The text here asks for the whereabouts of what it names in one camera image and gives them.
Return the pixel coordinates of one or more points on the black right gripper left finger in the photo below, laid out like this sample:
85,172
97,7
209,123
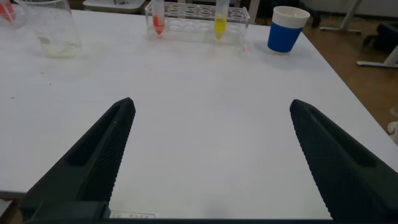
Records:
90,161

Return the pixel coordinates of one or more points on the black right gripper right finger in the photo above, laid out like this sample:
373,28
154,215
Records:
348,174

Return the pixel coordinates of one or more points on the red pigment test tube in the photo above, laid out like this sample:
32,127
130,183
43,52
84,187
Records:
158,23
6,12

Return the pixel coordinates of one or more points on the yellow pigment test tube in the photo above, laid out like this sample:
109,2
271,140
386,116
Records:
220,26

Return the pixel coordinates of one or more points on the clear glass beaker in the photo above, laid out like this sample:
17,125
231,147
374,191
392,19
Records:
59,31

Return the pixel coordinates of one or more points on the white table edge label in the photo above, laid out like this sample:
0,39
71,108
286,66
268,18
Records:
133,214

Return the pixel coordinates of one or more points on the blue white paper cup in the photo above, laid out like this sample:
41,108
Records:
284,35

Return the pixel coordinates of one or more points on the long white desk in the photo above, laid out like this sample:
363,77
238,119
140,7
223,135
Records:
346,18

